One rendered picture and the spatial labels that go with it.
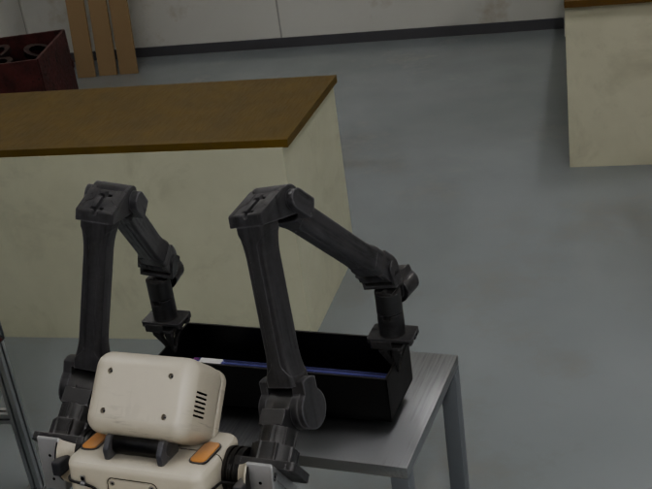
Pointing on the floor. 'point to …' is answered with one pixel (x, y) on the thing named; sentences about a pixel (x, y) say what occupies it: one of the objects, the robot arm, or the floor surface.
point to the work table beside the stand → (330, 429)
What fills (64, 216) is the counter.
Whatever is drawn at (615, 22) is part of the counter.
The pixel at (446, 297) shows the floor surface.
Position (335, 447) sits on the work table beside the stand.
